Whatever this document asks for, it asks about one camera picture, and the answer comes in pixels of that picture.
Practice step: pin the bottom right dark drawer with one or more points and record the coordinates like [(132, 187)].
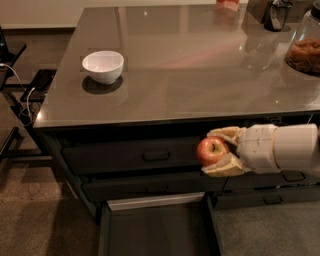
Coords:
[(268, 197)]

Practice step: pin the top left dark drawer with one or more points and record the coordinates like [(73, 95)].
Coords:
[(131, 155)]

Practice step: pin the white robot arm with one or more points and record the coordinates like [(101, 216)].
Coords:
[(296, 148)]

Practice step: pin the black side stand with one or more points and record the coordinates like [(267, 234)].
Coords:
[(20, 97)]

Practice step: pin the middle left dark drawer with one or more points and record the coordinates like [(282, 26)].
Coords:
[(151, 185)]

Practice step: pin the dark drawer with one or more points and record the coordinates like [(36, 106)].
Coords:
[(131, 155), (252, 181), (151, 185), (268, 197)]

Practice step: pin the open bottom left drawer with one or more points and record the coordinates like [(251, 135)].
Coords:
[(173, 225)]

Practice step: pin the orange box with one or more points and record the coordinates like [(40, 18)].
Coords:
[(229, 4)]

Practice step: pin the dark cabinet frame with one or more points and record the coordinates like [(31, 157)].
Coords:
[(65, 132)]

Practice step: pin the white ceramic bowl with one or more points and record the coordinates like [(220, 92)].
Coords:
[(104, 67)]

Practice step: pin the black coffee pot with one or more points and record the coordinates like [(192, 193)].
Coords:
[(276, 14)]

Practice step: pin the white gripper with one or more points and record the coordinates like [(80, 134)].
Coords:
[(259, 148)]

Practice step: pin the glass jar with snacks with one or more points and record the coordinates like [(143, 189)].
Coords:
[(303, 53)]

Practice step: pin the red apple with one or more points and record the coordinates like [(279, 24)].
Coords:
[(211, 150)]

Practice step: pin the middle right dark drawer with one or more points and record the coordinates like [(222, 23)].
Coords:
[(252, 181)]

